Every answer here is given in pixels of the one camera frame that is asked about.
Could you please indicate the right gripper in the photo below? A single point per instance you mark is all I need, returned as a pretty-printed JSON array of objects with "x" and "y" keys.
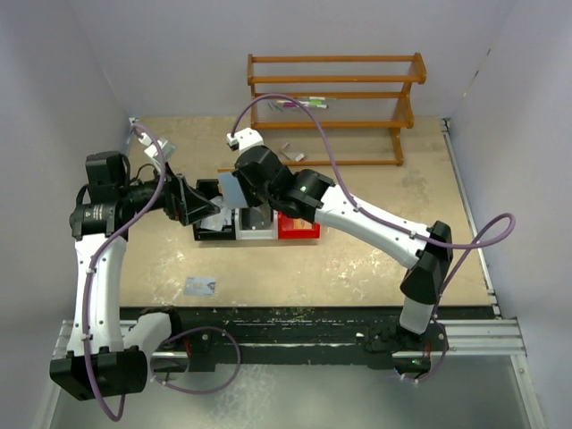
[{"x": 252, "y": 200}]

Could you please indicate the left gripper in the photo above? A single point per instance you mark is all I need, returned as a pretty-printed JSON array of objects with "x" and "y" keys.
[{"x": 182, "y": 202}]

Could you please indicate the orange leather card holder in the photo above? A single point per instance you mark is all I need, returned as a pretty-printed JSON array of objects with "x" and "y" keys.
[{"x": 233, "y": 196}]

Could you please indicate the white card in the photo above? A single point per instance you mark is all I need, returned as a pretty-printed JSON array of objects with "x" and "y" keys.
[{"x": 199, "y": 286}]

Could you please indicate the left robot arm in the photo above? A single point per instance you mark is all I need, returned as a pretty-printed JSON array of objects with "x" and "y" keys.
[{"x": 100, "y": 360}]

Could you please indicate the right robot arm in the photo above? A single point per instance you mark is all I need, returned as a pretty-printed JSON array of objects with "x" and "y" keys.
[{"x": 313, "y": 197}]

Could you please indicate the white cards in bin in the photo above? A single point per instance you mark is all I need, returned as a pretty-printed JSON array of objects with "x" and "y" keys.
[{"x": 223, "y": 218}]

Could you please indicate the black cards in bin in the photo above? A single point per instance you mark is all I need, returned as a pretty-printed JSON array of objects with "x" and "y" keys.
[{"x": 256, "y": 218}]

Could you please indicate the orange card in bin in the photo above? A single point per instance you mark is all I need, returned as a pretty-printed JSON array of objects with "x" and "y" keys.
[{"x": 301, "y": 225}]

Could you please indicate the black plastic bin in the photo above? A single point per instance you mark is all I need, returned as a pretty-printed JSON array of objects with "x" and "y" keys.
[{"x": 210, "y": 189}]

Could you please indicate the white plastic bin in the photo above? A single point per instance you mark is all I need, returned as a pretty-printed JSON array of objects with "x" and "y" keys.
[{"x": 270, "y": 234}]

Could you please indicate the small grey clip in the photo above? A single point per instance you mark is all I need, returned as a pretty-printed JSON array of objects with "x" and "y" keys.
[{"x": 292, "y": 153}]

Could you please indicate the red plastic bin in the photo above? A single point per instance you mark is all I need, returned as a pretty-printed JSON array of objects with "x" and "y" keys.
[{"x": 285, "y": 233}]

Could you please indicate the markers on shelf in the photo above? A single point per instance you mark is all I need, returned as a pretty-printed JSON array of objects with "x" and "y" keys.
[{"x": 304, "y": 104}]

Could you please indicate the wooden shelf rack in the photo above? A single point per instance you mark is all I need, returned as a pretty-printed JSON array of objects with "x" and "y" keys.
[{"x": 345, "y": 92}]

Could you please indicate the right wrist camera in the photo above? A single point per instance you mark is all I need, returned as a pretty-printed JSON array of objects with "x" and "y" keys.
[{"x": 243, "y": 140}]

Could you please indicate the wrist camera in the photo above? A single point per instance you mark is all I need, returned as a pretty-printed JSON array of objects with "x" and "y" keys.
[
  {"x": 167, "y": 149},
  {"x": 243, "y": 140}
]

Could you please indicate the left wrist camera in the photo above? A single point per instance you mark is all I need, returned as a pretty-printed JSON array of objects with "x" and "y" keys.
[{"x": 167, "y": 149}]

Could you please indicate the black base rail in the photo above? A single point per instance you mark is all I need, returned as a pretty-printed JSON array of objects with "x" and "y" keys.
[{"x": 301, "y": 336}]

